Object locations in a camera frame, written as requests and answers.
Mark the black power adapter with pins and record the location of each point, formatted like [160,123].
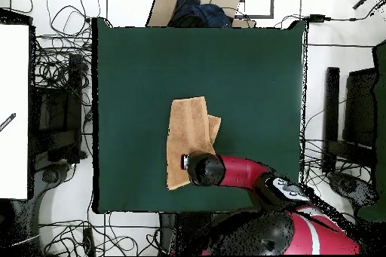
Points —
[316,18]

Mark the brown cardboard box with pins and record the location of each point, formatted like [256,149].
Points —
[162,9]

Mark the black power strip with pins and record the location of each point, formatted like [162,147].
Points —
[89,242]

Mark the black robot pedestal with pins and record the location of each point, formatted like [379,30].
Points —
[181,233]

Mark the black marker pen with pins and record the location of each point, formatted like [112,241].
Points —
[7,122]

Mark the dark green table cloth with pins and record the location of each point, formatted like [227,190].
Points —
[135,58]

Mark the grey round stand base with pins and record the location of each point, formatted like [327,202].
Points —
[51,175]
[349,184]

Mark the black equipment stand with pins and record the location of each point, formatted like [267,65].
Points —
[74,103]

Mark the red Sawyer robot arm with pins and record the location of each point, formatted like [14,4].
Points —
[241,172]

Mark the white board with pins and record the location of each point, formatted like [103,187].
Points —
[15,88]

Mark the dark blue clothing pile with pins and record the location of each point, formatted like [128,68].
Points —
[199,15]

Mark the tan terry towel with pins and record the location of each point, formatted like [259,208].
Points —
[187,130]

